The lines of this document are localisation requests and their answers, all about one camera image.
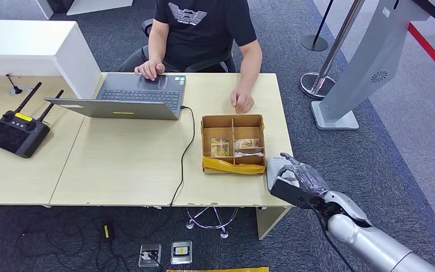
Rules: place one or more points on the person's left hand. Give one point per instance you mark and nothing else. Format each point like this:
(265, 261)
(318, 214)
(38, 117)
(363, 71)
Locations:
(243, 100)

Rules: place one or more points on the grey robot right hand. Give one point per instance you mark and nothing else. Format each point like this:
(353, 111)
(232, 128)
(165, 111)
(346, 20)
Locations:
(309, 178)

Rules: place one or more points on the person's right hand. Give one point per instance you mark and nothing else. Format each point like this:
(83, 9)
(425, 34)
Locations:
(149, 70)

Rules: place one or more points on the person's right forearm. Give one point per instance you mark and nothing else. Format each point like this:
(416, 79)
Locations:
(157, 45)

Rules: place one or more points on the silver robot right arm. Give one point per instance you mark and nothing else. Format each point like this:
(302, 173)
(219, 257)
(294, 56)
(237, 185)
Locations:
(371, 244)

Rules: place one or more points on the person's left forearm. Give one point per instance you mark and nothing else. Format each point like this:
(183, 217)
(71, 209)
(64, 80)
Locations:
(250, 65)

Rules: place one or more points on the white card reader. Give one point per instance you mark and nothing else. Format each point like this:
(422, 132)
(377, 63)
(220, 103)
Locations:
(273, 165)

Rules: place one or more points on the room key card upright print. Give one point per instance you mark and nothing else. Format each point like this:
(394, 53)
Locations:
(220, 147)

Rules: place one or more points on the person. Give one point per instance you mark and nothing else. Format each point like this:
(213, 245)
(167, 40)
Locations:
(202, 37)

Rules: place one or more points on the cardboard divided box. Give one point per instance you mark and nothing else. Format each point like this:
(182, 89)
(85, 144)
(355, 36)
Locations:
(217, 122)

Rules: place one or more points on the grey laptop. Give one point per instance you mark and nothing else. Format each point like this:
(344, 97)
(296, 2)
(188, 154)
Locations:
(127, 109)

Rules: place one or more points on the white paper slip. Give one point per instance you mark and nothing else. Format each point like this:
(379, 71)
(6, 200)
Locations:
(248, 153)

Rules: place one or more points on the beige desk leg panel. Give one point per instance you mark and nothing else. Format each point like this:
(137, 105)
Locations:
(266, 221)

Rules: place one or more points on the white furniture panel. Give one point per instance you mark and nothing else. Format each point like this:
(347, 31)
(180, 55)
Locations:
(97, 5)

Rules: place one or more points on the chrome stool base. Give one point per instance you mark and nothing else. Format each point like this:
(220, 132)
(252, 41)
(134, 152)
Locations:
(223, 232)

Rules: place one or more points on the white counter partition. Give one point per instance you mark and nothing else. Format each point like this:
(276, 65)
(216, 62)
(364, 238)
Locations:
(33, 45)

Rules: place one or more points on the yellow floor strip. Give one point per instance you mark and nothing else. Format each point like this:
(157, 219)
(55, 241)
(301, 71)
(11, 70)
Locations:
(217, 270)

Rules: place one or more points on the grey kiosk stand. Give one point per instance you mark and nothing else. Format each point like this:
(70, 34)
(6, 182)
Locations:
(371, 64)

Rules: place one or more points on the closed floor socket yellow label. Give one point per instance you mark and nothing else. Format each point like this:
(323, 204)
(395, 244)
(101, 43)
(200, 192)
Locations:
(181, 252)

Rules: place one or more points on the black remote controller with antennas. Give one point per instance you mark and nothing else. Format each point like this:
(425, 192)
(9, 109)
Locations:
(15, 137)

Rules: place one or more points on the red barrier belt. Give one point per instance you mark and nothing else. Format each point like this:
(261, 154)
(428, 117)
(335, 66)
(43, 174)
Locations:
(431, 54)

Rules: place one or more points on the open floor socket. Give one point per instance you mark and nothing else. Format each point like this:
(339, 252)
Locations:
(150, 255)

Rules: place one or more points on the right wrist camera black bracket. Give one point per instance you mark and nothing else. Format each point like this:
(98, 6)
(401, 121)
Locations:
(288, 193)

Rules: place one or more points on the silver stanchion post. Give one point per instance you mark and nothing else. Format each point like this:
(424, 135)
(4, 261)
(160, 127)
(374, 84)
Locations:
(317, 84)

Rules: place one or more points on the black stanchion post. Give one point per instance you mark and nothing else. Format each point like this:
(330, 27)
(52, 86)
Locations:
(314, 43)

